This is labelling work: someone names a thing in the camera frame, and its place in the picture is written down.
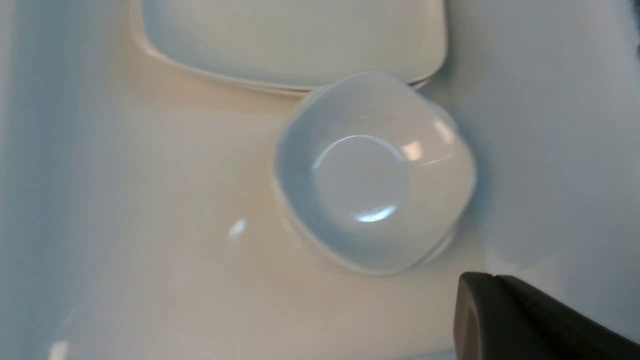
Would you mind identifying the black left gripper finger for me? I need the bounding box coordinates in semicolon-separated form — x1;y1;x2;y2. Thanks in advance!
453;272;640;360

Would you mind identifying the white square plate in tub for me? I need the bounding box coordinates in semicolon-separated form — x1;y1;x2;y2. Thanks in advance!
128;0;448;96

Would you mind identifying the stacked white small bowl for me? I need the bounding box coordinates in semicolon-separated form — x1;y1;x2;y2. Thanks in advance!
272;71;478;276

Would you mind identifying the large white plastic tub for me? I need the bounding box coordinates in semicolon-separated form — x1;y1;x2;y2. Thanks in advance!
1;0;639;360

